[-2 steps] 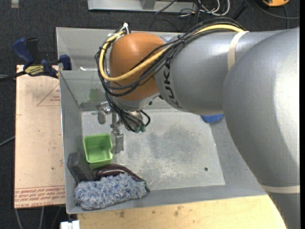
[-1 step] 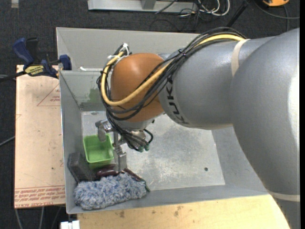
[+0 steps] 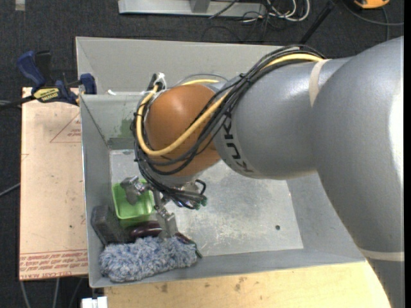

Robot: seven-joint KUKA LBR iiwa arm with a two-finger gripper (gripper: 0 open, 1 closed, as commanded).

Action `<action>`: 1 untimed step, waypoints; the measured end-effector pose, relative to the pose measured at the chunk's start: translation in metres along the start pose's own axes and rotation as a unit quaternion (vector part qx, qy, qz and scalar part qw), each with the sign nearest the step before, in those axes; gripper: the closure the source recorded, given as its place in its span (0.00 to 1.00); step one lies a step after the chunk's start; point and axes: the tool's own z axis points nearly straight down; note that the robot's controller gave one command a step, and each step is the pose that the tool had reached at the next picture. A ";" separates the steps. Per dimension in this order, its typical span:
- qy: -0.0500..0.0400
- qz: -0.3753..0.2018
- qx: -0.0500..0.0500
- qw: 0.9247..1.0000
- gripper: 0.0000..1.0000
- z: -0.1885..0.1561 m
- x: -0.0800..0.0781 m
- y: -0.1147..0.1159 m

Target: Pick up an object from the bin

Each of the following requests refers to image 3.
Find green plastic box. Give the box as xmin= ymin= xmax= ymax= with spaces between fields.
xmin=111 ymin=178 xmax=157 ymax=230

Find grey metal bin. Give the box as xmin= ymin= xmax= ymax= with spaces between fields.
xmin=75 ymin=36 xmax=367 ymax=289

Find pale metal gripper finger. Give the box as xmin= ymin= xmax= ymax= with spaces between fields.
xmin=156 ymin=210 xmax=179 ymax=239
xmin=119 ymin=176 xmax=151 ymax=206

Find blue and white fluffy cloth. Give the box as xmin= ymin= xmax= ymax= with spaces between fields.
xmin=97 ymin=235 xmax=198 ymax=284

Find brown cardboard board red print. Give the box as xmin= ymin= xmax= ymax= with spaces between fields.
xmin=18 ymin=87 xmax=89 ymax=281

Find dark grey block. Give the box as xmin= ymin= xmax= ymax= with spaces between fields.
xmin=90 ymin=205 xmax=132 ymax=246

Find dark purple toy aubergine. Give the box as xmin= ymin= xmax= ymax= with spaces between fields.
xmin=129 ymin=221 xmax=204 ymax=259

